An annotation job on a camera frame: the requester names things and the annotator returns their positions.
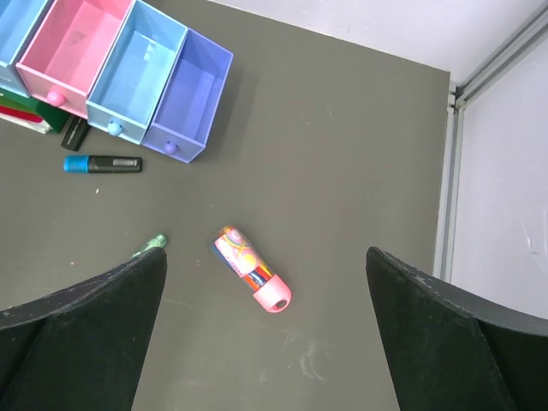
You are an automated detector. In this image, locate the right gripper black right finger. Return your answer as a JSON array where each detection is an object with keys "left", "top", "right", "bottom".
[{"left": 366, "top": 247, "right": 547, "bottom": 410}]

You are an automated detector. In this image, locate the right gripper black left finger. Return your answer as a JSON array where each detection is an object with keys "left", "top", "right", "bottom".
[{"left": 1, "top": 247, "right": 167, "bottom": 410}]

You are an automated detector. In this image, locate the black highlighter blue cap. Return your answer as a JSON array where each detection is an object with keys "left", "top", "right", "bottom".
[{"left": 63, "top": 155, "right": 142, "bottom": 174}]

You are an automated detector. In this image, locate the black marker purple cap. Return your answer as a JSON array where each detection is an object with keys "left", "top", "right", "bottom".
[{"left": 61, "top": 116, "right": 91, "bottom": 152}]

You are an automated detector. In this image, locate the green ring binder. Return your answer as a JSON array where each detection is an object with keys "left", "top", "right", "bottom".
[{"left": 1, "top": 89, "right": 69, "bottom": 134}]

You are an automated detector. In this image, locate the purple drawer box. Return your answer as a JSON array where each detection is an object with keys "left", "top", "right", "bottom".
[{"left": 141, "top": 29, "right": 233, "bottom": 164}]

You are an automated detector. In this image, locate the light blue drawer box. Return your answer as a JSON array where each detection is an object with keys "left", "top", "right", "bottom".
[
  {"left": 86, "top": 1, "right": 188, "bottom": 145},
  {"left": 1, "top": 0, "right": 52, "bottom": 98}
]

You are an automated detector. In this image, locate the pink drawer box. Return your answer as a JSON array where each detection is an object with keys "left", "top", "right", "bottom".
[{"left": 16, "top": 0, "right": 134, "bottom": 118}]

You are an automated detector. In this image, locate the colourful tube pink cap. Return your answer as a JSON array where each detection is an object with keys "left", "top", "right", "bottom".
[{"left": 211, "top": 225, "right": 292, "bottom": 313}]

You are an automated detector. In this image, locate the aluminium frame post right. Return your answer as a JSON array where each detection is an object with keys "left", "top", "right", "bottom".
[{"left": 432, "top": 2, "right": 547, "bottom": 283}]

